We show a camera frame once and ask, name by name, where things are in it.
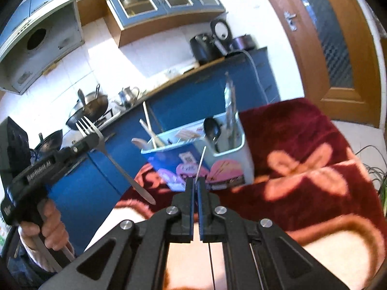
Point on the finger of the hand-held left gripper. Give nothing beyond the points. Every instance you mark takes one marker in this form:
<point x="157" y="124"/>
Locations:
<point x="89" y="145"/>

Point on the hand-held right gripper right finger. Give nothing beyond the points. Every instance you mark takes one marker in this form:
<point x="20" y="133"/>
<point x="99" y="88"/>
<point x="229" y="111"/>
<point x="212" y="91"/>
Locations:
<point x="200" y="217"/>

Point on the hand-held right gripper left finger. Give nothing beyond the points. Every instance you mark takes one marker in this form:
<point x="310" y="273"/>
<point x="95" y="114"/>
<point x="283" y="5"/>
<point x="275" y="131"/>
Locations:
<point x="191" y="217"/>

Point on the metal fork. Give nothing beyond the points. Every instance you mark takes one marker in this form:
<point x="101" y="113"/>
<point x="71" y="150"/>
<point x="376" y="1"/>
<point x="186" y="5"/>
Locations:
<point x="121" y="169"/>

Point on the beige spoon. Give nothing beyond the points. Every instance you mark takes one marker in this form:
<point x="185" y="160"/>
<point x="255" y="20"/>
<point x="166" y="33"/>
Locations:
<point x="139" y="143"/>

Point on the white chopstick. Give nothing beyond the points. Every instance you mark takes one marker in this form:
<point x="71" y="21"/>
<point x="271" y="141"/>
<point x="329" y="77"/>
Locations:
<point x="201" y="164"/>

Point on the white cutlery holder box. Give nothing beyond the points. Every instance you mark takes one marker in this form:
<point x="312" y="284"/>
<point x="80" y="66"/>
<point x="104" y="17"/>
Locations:
<point x="232" y="157"/>

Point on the person's left hand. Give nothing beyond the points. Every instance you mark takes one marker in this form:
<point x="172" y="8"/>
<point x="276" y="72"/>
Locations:
<point x="54" y="223"/>

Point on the black pan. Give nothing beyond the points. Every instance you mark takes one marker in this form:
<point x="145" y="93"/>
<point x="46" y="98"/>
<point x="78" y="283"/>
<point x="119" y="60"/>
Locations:
<point x="50" y="141"/>

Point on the steel wok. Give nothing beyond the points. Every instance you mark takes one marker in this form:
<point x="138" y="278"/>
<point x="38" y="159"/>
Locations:
<point x="95" y="104"/>

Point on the metal kettle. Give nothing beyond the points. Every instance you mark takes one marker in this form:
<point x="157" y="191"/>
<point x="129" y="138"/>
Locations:
<point x="128" y="96"/>

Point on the black spoon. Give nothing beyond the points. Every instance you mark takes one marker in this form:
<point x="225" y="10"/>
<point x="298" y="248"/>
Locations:
<point x="211" y="130"/>

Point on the grey range hood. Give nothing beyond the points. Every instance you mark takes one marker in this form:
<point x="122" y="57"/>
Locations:
<point x="54" y="54"/>

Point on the red floral blanket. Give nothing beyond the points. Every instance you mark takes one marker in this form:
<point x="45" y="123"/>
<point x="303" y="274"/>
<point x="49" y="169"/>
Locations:
<point x="302" y="127"/>

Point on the green plant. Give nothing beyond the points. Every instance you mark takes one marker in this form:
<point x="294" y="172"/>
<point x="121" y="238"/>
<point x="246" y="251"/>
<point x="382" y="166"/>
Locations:
<point x="379" y="181"/>

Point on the wooden door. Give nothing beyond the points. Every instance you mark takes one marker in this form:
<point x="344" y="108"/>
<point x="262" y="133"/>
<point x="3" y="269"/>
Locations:
<point x="308" y="66"/>

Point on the glass front wall cabinet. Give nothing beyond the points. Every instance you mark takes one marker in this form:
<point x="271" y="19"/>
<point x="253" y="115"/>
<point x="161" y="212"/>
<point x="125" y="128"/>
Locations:
<point x="145" y="15"/>

